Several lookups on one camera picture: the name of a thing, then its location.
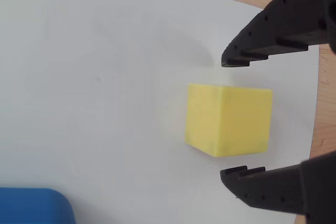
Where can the yellow cube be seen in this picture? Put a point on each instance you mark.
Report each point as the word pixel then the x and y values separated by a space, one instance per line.
pixel 228 121

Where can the blue rectangular bin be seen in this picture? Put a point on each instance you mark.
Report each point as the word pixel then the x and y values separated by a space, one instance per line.
pixel 31 207

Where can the white mat with dark edge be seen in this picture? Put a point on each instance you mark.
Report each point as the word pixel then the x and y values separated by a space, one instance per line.
pixel 92 90

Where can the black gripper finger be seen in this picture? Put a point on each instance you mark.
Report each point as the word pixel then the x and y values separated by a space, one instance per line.
pixel 283 190
pixel 288 19

